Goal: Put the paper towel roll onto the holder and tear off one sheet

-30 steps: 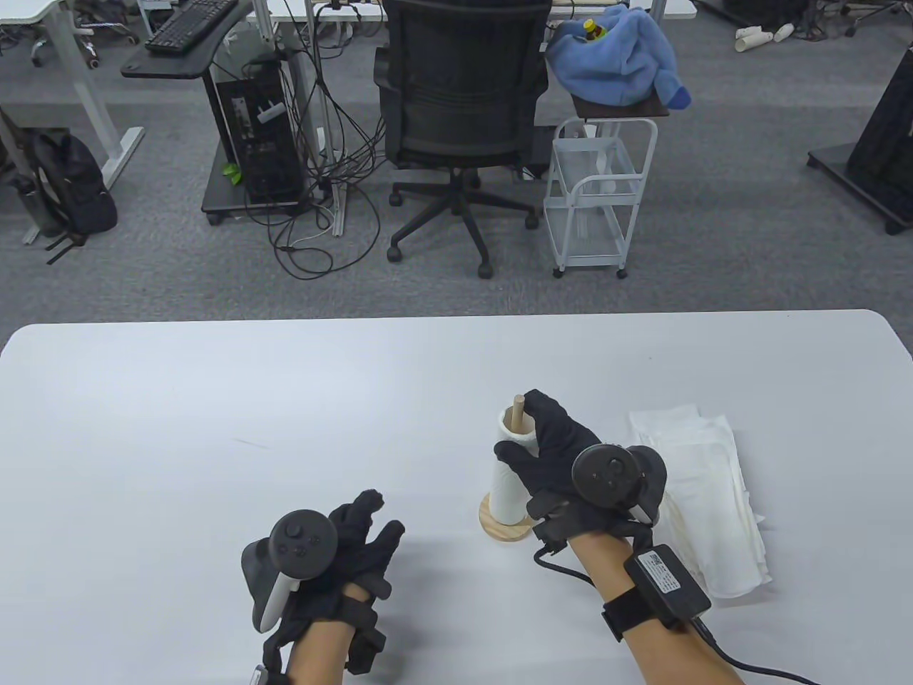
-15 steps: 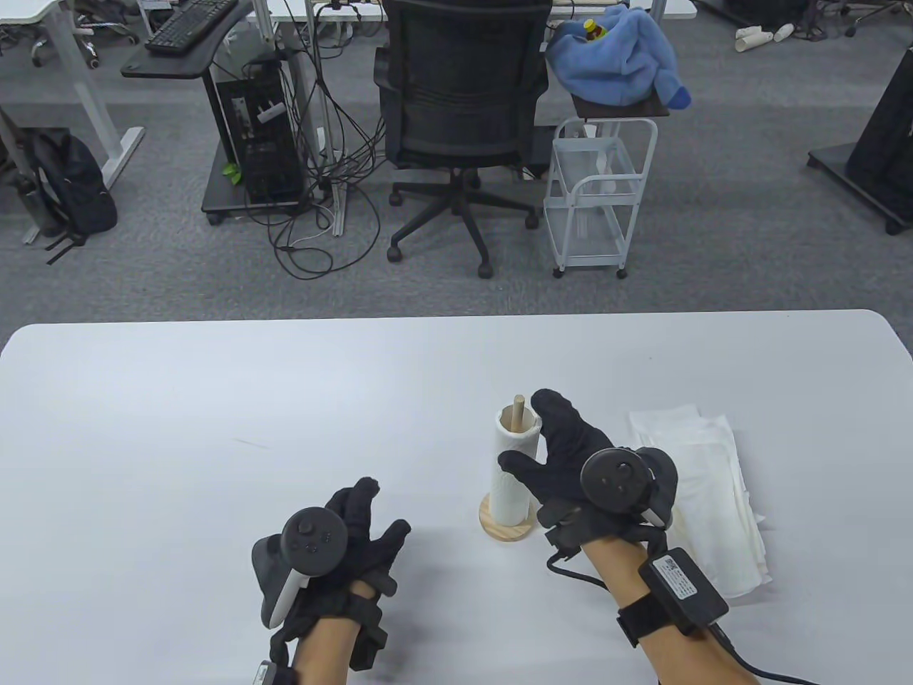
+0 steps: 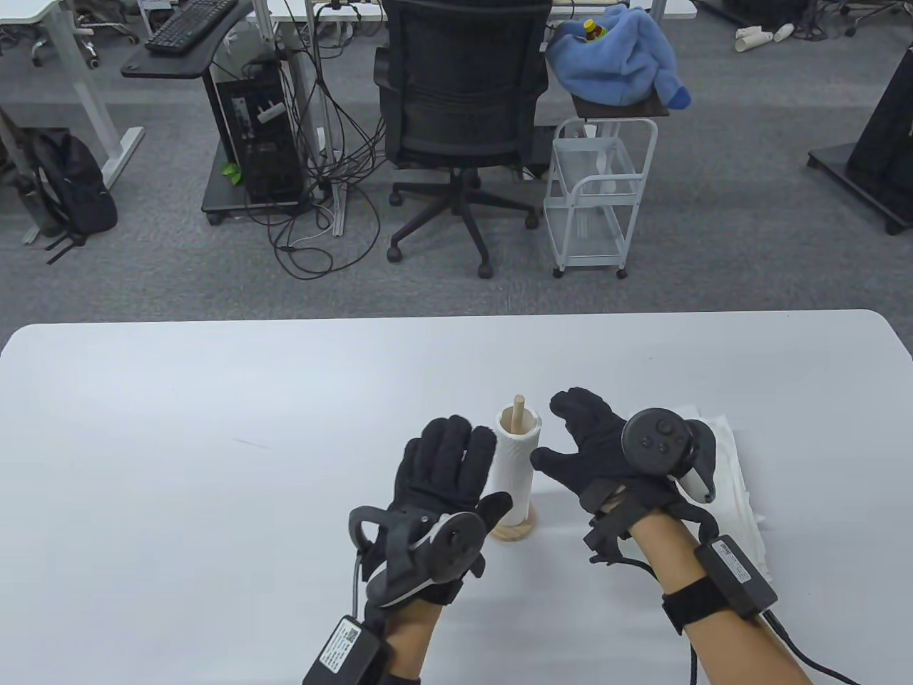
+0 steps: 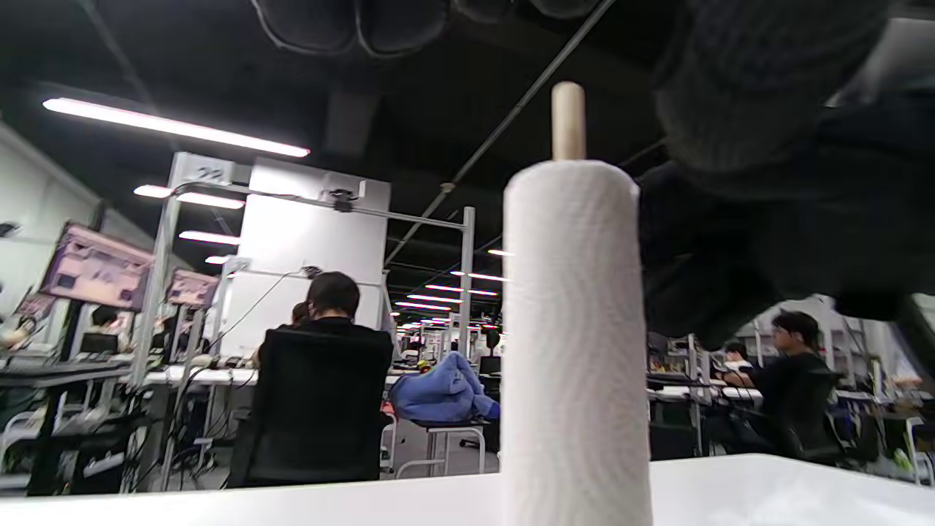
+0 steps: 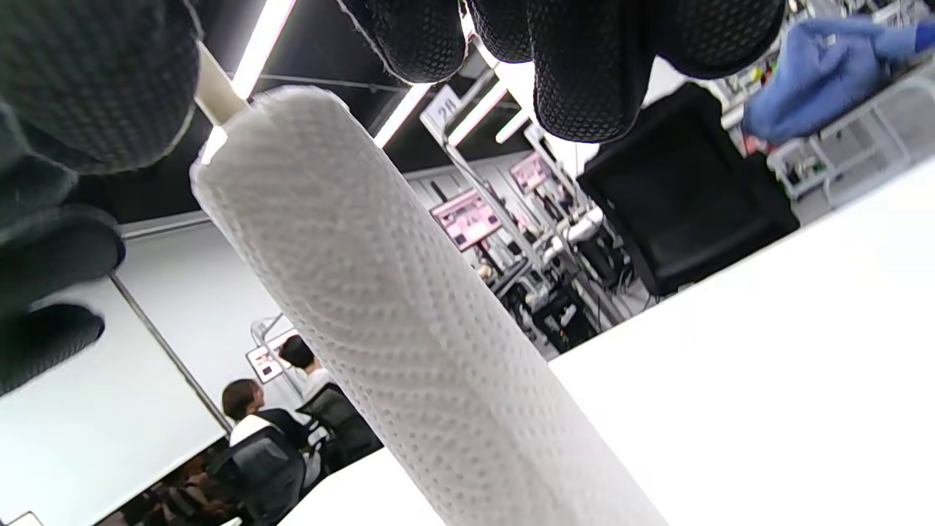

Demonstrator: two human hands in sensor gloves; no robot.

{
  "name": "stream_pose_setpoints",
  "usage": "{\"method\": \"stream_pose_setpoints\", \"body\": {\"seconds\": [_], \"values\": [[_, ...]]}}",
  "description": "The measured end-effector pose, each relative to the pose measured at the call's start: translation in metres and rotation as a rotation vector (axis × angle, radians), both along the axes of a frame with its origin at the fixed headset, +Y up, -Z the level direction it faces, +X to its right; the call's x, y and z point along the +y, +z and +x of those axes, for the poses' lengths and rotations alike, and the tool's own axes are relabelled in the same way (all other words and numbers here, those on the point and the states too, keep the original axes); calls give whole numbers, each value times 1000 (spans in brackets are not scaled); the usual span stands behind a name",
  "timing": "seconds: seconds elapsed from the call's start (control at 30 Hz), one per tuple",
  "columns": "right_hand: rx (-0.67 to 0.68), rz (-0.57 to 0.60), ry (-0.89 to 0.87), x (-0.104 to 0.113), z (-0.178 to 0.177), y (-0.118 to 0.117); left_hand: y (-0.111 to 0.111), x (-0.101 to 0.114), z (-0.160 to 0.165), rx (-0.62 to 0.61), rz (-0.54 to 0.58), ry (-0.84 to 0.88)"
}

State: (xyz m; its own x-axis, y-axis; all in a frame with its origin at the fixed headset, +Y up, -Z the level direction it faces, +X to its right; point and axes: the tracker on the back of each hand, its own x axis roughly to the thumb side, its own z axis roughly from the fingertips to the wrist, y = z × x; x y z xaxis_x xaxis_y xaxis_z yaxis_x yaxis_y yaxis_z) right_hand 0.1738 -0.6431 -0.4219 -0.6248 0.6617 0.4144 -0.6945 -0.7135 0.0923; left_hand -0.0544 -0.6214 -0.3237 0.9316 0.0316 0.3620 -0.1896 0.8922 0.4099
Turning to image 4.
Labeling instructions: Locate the small monitor screen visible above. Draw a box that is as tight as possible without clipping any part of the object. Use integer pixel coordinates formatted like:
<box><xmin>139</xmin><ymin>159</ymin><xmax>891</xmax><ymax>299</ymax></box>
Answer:
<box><xmin>166</xmin><ymin>268</ymin><xmax>221</xmax><ymax>308</ymax></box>

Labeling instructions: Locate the white partition panel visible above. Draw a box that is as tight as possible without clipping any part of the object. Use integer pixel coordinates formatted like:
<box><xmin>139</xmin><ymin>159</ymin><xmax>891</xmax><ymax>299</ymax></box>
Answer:
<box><xmin>218</xmin><ymin>156</ymin><xmax>392</xmax><ymax>360</ymax></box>

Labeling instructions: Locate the wooden towel holder rod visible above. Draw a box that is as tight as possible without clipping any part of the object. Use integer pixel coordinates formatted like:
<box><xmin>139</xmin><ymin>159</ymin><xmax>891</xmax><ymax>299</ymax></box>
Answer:
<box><xmin>552</xmin><ymin>81</ymin><xmax>587</xmax><ymax>162</ymax></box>

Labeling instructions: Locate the long ceiling light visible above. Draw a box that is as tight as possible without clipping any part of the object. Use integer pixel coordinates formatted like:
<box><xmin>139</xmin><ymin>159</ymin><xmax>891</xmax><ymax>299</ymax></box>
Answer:
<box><xmin>42</xmin><ymin>96</ymin><xmax>312</xmax><ymax>159</ymax></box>

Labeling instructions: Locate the row of ceiling lights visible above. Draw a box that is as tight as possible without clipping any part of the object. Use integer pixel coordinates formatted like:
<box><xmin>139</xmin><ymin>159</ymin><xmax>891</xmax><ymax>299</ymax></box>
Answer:
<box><xmin>393</xmin><ymin>248</ymin><xmax>514</xmax><ymax>331</ymax></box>

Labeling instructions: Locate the large monitor screen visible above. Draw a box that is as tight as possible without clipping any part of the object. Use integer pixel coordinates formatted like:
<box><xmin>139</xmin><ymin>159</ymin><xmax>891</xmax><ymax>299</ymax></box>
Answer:
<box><xmin>39</xmin><ymin>222</ymin><xmax>156</xmax><ymax>313</ymax></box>

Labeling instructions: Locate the grey ceiling pipe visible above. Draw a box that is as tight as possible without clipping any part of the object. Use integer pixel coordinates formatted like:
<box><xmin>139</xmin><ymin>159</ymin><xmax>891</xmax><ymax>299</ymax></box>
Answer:
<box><xmin>383</xmin><ymin>0</ymin><xmax>616</xmax><ymax>268</ymax></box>

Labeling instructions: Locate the white desk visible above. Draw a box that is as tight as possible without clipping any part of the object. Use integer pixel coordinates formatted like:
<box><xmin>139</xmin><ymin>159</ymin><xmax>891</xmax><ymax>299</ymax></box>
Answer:
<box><xmin>142</xmin><ymin>364</ymin><xmax>404</xmax><ymax>389</ymax></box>

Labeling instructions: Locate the person's left hand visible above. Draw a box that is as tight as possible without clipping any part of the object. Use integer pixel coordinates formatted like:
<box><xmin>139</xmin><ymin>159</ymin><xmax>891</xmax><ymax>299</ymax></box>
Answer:
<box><xmin>248</xmin><ymin>0</ymin><xmax>935</xmax><ymax>344</ymax></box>

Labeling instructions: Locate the black desk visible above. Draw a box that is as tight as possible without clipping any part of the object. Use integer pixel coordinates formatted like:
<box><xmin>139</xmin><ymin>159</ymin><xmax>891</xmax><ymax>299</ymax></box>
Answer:
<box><xmin>0</xmin><ymin>357</ymin><xmax>134</xmax><ymax>499</ymax></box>

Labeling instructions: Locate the blue jacket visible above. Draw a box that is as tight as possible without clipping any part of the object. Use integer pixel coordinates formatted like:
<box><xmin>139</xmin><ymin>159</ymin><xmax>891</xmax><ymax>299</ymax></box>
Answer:
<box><xmin>388</xmin><ymin>351</ymin><xmax>503</xmax><ymax>424</ymax></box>

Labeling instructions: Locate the white paper towel roll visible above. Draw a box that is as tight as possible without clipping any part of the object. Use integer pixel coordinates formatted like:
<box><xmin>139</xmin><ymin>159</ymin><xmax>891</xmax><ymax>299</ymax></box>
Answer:
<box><xmin>500</xmin><ymin>159</ymin><xmax>654</xmax><ymax>526</ymax></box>

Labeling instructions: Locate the white metal stool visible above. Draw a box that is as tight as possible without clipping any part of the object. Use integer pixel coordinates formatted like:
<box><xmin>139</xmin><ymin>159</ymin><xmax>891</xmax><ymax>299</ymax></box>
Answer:
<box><xmin>394</xmin><ymin>418</ymin><xmax>492</xmax><ymax>480</ymax></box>

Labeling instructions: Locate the black office chair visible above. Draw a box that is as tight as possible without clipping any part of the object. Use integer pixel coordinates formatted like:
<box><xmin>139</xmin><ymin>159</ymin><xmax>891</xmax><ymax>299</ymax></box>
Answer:
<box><xmin>771</xmin><ymin>367</ymin><xmax>852</xmax><ymax>466</ymax></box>
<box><xmin>226</xmin><ymin>327</ymin><xmax>396</xmax><ymax>489</ymax></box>

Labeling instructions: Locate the grey metal frame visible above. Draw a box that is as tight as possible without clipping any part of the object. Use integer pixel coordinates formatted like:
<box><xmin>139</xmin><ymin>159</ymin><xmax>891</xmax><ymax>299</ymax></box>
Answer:
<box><xmin>130</xmin><ymin>181</ymin><xmax>477</xmax><ymax>490</ymax></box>

